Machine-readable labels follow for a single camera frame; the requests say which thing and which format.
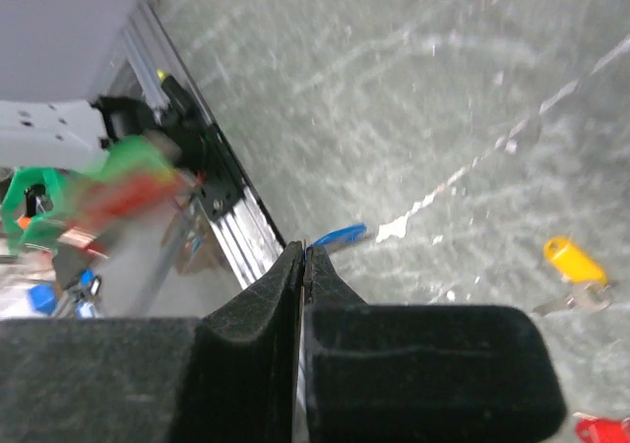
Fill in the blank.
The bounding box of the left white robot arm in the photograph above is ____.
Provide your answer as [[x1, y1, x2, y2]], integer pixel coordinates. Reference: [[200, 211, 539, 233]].
[[1, 95, 156, 170]]

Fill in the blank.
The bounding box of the yellow tag key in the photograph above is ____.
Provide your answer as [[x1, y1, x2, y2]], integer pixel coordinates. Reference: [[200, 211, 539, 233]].
[[533, 236, 611, 316]]

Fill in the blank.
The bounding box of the green plastic frame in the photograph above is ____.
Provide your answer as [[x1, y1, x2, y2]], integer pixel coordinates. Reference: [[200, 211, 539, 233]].
[[1, 167, 68, 255]]

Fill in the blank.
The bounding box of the aluminium frame rail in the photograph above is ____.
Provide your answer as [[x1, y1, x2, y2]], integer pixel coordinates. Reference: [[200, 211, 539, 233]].
[[116, 0, 285, 288]]

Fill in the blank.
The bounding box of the green key tag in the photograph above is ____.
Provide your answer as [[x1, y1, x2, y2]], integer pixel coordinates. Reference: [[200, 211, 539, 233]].
[[78, 134, 181, 186]]

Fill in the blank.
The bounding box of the blue tag key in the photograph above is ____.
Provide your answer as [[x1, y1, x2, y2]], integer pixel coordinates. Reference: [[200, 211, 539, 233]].
[[304, 222, 369, 256]]

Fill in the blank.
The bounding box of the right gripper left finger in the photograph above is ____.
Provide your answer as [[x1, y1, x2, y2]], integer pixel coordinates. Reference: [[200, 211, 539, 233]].
[[1, 242, 303, 442]]

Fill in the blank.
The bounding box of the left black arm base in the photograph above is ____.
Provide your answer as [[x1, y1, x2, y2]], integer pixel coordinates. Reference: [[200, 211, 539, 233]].
[[158, 73, 244, 221]]

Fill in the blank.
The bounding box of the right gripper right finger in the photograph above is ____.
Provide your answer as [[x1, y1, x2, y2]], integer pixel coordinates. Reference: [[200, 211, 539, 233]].
[[304, 247, 566, 442]]

